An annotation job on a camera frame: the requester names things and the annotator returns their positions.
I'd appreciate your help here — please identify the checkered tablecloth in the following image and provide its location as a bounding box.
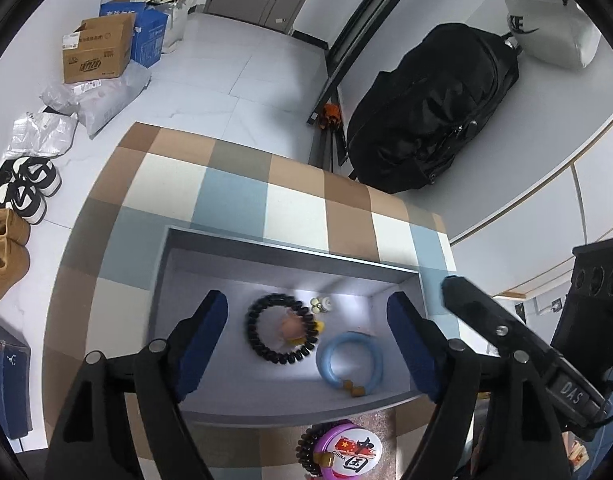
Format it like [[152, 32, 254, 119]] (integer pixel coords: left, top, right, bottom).
[[41, 121, 480, 480]]

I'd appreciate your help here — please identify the purple bracelet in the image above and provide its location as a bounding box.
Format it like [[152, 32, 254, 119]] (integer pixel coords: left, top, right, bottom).
[[309, 422, 370, 480]]

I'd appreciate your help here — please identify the small pink pendant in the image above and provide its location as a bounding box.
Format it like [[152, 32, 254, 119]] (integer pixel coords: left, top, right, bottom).
[[279, 310, 307, 343]]

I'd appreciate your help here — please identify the white tote bag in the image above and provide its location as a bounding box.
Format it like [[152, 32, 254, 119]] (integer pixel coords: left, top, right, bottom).
[[489, 0, 602, 70]]

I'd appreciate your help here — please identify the brown cardboard box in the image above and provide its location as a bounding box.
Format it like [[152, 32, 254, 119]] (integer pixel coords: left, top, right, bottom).
[[62, 12, 137, 84]]

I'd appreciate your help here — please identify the orange black tool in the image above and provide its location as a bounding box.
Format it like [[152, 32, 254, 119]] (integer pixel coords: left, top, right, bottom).
[[317, 102, 343, 131]]

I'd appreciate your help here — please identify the light blue ring bracelet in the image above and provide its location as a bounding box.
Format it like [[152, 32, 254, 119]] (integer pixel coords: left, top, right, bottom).
[[315, 331, 385, 399]]

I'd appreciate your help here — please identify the silver plastic bag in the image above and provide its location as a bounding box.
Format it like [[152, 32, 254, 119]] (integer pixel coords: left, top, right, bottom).
[[7, 111, 80, 158]]

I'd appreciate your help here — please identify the blue shoe box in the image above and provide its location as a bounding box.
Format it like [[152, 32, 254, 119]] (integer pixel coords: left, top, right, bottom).
[[0, 312, 33, 441]]

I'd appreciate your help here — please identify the black backpack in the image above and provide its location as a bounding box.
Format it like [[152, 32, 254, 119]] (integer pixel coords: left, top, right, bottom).
[[345, 22, 520, 195]]

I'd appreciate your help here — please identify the black bead bracelet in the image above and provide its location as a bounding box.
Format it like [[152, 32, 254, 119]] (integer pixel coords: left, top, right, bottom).
[[296, 425, 328, 480], [245, 294, 323, 364]]

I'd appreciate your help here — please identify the blue cardboard box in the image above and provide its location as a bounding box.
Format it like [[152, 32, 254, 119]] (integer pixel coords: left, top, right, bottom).
[[100, 1, 170, 70]]

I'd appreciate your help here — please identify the black metal stand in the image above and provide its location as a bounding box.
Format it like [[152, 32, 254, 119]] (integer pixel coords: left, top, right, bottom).
[[305, 0, 450, 181]]

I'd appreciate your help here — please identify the grey box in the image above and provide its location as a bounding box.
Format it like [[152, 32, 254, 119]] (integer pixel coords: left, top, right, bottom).
[[147, 226, 440, 428]]

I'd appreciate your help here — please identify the grey plastic parcel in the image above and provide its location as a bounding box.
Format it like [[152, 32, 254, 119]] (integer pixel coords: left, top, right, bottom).
[[76, 64, 152, 140]]

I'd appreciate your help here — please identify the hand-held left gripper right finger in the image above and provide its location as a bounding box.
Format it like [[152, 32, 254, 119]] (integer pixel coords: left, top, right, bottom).
[[387, 291, 572, 480]]

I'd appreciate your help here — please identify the clear plastic bag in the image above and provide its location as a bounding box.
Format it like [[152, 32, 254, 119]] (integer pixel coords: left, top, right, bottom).
[[40, 80, 82, 116]]

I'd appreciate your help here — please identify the round red flag badge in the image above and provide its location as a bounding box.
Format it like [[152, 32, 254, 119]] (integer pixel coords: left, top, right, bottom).
[[331, 427, 383, 477]]

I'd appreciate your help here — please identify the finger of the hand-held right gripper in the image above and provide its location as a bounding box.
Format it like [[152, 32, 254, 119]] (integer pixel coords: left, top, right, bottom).
[[441, 276, 563, 377]]

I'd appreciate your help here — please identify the white sack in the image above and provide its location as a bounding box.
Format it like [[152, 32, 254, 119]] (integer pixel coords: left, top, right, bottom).
[[161, 0, 188, 53]]

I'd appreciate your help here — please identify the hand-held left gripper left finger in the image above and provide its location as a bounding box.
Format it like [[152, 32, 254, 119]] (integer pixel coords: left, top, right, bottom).
[[46, 290, 230, 480]]

